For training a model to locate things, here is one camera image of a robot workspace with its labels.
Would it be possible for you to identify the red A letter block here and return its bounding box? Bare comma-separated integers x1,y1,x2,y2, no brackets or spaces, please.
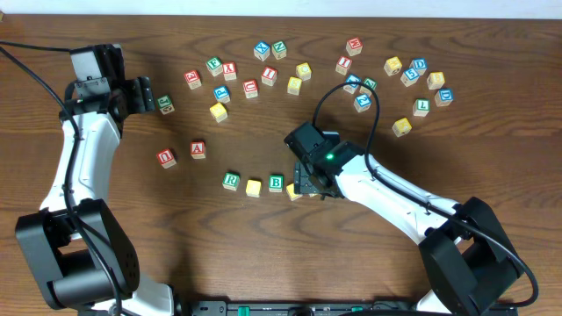
190,141,206,160

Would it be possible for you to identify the green R letter block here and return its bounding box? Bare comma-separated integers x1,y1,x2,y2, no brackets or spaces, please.
222,172,240,191

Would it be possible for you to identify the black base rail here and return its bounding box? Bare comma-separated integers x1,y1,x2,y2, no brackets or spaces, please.
183,301,446,316

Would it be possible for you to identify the blue D letter block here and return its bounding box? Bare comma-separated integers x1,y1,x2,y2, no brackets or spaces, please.
409,58,428,75

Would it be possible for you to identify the red I block left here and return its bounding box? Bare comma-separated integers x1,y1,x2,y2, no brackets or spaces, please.
261,67,277,86

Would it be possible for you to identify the green J letter block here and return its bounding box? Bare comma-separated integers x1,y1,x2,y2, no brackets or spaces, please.
157,95,175,115

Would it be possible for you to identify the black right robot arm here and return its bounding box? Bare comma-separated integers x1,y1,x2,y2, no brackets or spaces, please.
285,122,523,315

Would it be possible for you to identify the red U letter block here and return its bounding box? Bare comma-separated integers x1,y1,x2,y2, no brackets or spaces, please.
242,79,259,98

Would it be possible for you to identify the red U block left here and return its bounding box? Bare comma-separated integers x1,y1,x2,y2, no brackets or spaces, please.
157,148,177,169

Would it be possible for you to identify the green L letter block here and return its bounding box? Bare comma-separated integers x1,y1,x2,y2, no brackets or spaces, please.
413,98,430,117

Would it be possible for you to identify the yellow 8 block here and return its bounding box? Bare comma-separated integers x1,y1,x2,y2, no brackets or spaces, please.
427,72,445,90

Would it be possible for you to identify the red I letter block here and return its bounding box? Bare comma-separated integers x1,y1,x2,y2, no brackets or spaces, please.
335,56,352,75

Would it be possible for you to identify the green B letter block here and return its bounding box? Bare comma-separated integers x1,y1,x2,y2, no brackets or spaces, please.
268,175,284,193

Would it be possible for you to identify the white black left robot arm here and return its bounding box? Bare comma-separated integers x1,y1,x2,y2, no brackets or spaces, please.
15,44,182,315

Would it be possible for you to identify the plain yellow wooden block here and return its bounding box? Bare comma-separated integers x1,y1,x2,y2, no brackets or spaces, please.
210,102,228,123

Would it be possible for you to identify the blue D block right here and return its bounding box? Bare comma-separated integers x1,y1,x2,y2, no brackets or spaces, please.
435,89,454,107

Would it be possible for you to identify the yellow O block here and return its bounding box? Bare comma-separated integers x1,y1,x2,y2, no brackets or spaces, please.
286,183,302,201

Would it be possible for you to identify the blue L letter block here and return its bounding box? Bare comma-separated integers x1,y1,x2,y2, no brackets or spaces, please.
342,74,361,94

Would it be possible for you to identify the green N letter block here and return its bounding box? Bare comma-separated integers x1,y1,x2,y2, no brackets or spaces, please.
271,40,287,60

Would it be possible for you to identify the blue P letter block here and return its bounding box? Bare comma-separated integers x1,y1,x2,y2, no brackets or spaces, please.
213,85,230,104

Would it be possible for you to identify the green Z letter block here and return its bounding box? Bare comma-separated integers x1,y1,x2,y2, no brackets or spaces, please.
359,77,378,96

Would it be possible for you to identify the red N letter block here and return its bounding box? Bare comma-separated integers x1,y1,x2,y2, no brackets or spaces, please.
346,37,364,56

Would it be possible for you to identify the blue X letter block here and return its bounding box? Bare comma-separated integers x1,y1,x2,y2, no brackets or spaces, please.
253,41,270,61

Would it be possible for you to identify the red G letter block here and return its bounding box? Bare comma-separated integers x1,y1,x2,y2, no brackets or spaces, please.
184,70,202,90

